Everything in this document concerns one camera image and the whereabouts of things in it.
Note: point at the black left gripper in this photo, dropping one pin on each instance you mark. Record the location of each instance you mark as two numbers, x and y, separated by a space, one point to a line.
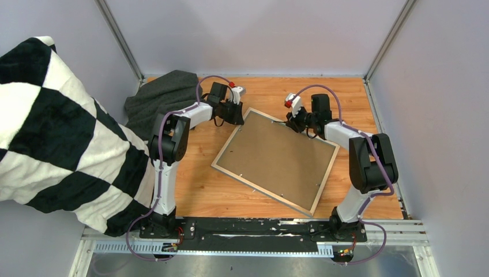
237 118

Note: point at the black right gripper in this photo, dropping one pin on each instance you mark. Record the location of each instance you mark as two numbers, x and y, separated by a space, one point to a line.
293 122

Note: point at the wooden photo frame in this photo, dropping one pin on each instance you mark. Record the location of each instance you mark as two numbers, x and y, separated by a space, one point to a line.
289 167

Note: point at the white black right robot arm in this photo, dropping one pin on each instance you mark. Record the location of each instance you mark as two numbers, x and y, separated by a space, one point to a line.
372 166

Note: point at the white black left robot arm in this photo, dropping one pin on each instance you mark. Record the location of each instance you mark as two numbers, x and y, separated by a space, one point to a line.
169 145

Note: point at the dark grey cloth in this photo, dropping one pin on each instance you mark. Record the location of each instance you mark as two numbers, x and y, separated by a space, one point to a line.
170 92

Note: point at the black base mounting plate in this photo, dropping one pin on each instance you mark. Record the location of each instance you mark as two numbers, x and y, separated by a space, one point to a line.
258 234

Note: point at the black white checkered blanket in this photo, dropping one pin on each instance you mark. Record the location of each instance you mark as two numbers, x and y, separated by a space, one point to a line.
62 151

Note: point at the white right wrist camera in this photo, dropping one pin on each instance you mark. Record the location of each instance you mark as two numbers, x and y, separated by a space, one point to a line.
294 103

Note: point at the right aluminium corner post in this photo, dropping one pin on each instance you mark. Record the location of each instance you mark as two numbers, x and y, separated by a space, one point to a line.
389 39

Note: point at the aluminium corner post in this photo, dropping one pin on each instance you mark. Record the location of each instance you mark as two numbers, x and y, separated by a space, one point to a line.
111 21
389 39

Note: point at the left aluminium corner post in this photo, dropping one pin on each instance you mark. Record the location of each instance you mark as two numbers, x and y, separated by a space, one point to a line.
111 21

